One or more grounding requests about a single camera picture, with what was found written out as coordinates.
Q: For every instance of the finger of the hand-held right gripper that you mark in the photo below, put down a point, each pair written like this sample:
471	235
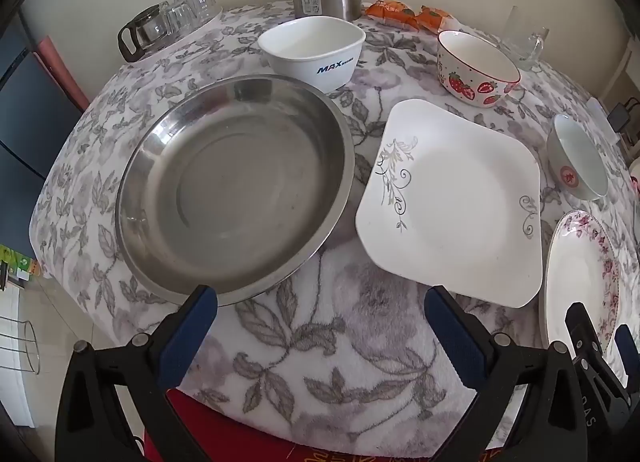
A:
579	324
629	349

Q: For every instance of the clear drinking glass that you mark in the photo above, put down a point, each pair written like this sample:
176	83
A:
185	2
206	3
179	21

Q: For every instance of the white rectangular box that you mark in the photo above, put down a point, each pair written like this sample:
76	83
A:
600	117

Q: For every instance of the black power adapter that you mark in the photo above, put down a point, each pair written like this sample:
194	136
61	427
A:
622	117

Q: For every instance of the green box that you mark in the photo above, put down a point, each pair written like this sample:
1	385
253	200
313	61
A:
15	262

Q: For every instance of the white square plate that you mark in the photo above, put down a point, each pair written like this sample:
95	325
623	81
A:
450	202

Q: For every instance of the red cloth with gold print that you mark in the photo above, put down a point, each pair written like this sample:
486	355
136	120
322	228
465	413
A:
240	437

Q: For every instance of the pink panel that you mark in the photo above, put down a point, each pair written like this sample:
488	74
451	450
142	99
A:
60	72

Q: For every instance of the stainless steel basin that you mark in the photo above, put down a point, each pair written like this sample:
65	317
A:
235	192

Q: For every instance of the white square bowl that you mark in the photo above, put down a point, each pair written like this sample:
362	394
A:
310	47

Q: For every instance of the clear plastic tray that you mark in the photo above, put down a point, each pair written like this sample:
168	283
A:
200	27

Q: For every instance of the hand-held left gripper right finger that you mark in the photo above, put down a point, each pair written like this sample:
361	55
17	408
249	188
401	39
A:
455	337

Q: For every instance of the grey floral tablecloth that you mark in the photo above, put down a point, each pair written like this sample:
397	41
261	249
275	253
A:
325	342

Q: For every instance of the pink floral round plate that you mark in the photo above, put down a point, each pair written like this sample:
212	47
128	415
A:
575	272

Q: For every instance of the strawberry print bowl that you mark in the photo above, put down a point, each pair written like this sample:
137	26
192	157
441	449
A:
475	62

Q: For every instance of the small white bowl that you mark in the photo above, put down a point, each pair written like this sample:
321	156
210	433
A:
580	157

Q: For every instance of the clear glass mug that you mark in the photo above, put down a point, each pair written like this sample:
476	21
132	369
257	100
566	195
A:
522	42

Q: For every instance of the blue cabinet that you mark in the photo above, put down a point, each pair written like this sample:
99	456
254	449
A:
20	117

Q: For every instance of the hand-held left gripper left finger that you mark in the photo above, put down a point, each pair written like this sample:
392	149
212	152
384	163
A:
187	337

